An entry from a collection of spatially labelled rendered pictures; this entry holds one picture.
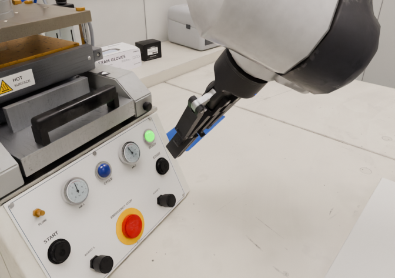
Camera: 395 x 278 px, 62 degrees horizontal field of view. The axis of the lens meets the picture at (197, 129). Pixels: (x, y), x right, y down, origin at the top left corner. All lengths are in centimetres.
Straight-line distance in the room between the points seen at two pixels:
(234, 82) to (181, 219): 32
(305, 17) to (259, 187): 51
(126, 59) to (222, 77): 86
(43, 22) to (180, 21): 103
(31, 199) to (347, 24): 43
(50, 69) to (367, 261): 60
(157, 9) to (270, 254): 129
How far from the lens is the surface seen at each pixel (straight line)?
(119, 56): 126
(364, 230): 68
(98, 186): 56
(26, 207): 51
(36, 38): 71
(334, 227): 69
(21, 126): 56
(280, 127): 98
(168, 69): 129
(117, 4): 150
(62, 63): 61
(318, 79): 32
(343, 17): 31
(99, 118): 55
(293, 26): 29
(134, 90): 63
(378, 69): 284
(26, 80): 57
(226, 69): 44
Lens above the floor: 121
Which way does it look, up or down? 30 degrees down
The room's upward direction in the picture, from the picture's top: straight up
